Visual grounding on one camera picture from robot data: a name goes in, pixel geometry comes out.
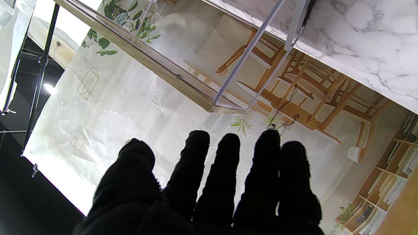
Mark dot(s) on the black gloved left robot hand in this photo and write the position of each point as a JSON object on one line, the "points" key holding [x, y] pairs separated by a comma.
{"points": [[137, 195]]}

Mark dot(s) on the small metal clamp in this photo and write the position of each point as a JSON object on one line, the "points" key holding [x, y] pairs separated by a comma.
{"points": [[35, 169]]}

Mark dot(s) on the round ceiling lamp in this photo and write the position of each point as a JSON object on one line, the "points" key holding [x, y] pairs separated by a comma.
{"points": [[49, 88]]}

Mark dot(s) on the black tripod stand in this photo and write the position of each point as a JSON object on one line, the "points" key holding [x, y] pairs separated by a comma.
{"points": [[40, 60]]}

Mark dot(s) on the white fabric sheet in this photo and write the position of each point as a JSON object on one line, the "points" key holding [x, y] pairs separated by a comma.
{"points": [[16, 26]]}

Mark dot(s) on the wooden shelf with white frame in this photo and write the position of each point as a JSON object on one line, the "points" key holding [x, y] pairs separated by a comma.
{"points": [[163, 70]]}

